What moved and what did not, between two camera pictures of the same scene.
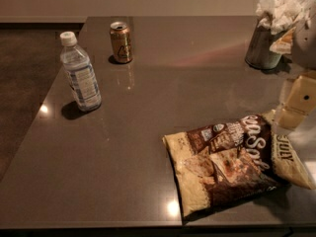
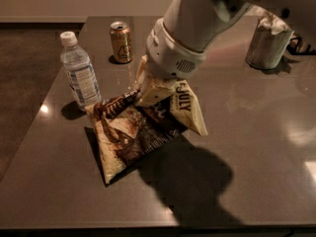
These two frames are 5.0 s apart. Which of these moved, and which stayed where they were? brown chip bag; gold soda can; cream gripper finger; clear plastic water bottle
Moved: brown chip bag; cream gripper finger
Stayed: clear plastic water bottle; gold soda can
